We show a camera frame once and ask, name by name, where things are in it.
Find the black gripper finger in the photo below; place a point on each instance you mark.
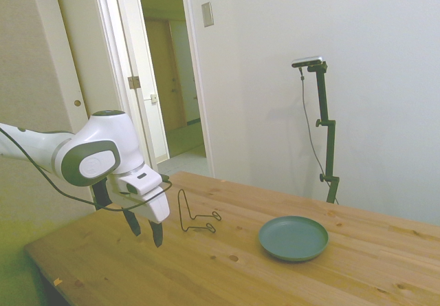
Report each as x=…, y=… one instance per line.
x=133, y=225
x=157, y=234

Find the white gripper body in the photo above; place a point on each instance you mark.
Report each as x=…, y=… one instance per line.
x=154, y=208

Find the teal round plate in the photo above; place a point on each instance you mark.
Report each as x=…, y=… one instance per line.
x=292, y=239

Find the metal door latch plate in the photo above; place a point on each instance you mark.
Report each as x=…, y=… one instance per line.
x=153, y=97

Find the metal door hinge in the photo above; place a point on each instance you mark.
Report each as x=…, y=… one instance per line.
x=133, y=82

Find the round closet door pull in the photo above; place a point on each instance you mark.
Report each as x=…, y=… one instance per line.
x=77, y=102

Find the white open door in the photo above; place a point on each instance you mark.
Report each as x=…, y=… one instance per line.
x=151, y=62

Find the beige closet door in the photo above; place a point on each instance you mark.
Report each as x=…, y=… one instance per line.
x=68, y=44

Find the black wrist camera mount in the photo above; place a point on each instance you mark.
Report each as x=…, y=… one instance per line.
x=101, y=194

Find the beige wall switch plate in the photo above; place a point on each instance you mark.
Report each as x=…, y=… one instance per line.
x=207, y=14

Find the silver exterior camera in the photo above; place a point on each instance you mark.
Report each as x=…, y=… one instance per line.
x=307, y=61

